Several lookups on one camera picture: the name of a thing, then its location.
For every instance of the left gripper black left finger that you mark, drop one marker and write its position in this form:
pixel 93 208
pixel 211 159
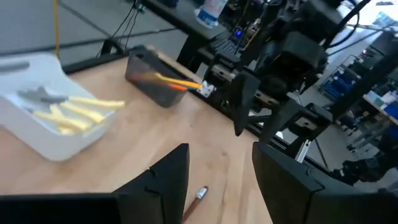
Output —
pixel 158 193

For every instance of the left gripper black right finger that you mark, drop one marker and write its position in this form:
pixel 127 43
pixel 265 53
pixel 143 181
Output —
pixel 298 199

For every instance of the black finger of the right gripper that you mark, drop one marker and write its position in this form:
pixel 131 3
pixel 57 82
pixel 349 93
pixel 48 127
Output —
pixel 244 99
pixel 281 118

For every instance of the yellow silicone spoon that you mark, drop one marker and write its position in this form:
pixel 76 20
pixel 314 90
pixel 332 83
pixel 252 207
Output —
pixel 183 82

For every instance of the orange silicone spatula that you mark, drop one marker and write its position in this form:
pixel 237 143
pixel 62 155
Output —
pixel 180 87

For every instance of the brown wooden spoon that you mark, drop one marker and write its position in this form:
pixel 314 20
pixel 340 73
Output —
pixel 201 193

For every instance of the black computer keyboard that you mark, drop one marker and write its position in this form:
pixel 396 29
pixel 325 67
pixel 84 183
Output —
pixel 225 46

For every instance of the grey translucent plastic bin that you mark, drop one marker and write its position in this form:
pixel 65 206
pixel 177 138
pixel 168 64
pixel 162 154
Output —
pixel 155 96

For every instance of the white blue-labelled canister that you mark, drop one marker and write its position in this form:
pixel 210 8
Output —
pixel 211 12

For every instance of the grey computer desk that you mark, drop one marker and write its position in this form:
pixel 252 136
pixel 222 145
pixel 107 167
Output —
pixel 183 21

